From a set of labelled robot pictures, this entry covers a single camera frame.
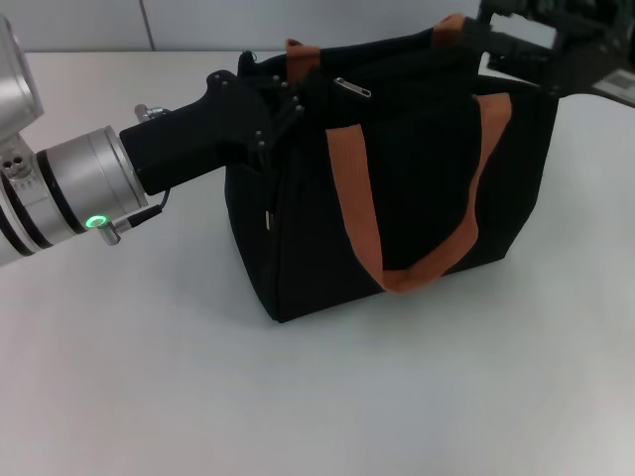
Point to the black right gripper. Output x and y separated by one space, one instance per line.
575 59

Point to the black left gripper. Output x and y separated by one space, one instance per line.
198 139

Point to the silver zipper pull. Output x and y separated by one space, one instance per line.
353 87

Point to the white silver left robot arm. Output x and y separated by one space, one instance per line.
74 188

